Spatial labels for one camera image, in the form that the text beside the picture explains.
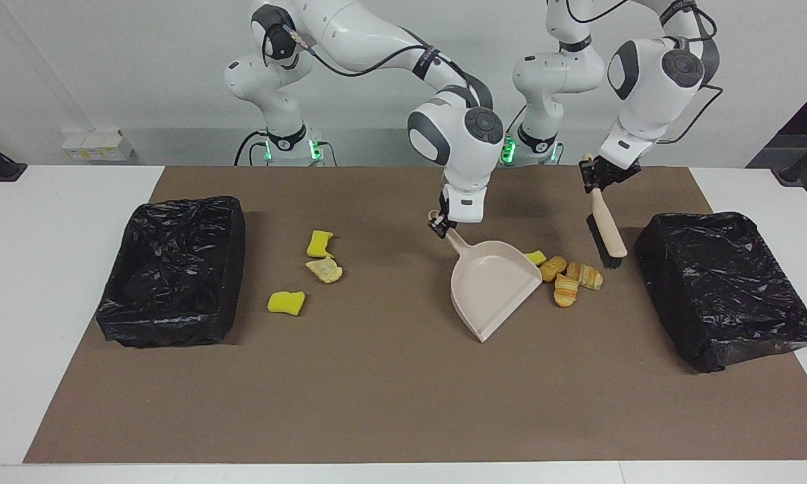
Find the beige plastic dustpan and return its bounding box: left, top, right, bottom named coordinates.
left=429, top=210, right=543, bottom=344

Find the black bag lined bin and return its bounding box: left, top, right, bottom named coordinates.
left=635, top=212, right=807, bottom=374
left=96, top=196, right=247, bottom=349

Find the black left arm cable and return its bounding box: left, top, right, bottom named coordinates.
left=565, top=0, right=724, bottom=145

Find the yellow sponge chunk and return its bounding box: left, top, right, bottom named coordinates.
left=268, top=290, right=306, bottom=317

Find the white power strip box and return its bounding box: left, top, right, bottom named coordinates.
left=62, top=130, right=135, bottom=163

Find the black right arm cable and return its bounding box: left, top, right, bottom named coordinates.
left=262, top=20, right=495, bottom=108

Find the beige brush with black bristles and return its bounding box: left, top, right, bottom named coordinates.
left=582, top=153, right=628, bottom=270

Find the pale torn bread piece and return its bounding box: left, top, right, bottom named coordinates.
left=305, top=257, right=344, bottom=284

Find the large striped croissant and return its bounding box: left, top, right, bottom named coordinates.
left=568, top=261, right=604, bottom=291

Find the brown bread roll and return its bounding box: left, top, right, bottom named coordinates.
left=539, top=255, right=569, bottom=283

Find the black stand leg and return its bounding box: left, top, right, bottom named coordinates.
left=772, top=131, right=807, bottom=188
left=0, top=129, right=28, bottom=184

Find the notched yellow sponge piece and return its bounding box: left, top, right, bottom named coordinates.
left=307, top=230, right=336, bottom=259

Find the brown table mat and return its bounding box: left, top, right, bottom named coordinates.
left=24, top=166, right=807, bottom=465

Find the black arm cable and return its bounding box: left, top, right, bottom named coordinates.
left=262, top=20, right=495, bottom=108
left=565, top=0, right=724, bottom=145

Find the small striped croissant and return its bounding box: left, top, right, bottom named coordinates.
left=553, top=274, right=580, bottom=308

